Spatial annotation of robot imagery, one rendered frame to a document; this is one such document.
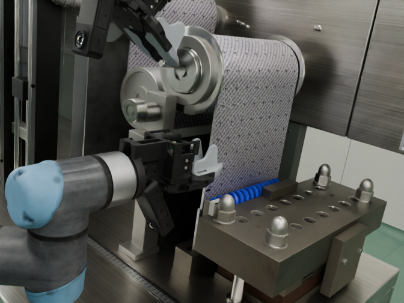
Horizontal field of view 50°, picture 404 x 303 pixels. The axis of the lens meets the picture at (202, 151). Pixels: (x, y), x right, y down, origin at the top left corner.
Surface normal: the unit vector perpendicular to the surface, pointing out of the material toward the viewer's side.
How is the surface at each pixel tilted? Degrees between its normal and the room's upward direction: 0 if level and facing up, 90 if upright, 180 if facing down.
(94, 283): 0
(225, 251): 90
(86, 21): 79
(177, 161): 90
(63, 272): 90
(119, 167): 43
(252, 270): 90
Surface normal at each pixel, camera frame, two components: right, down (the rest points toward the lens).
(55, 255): 0.20, 0.32
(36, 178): 0.49, -0.60
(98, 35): 0.69, 0.28
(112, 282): 0.13, -0.95
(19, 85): -0.69, 0.13
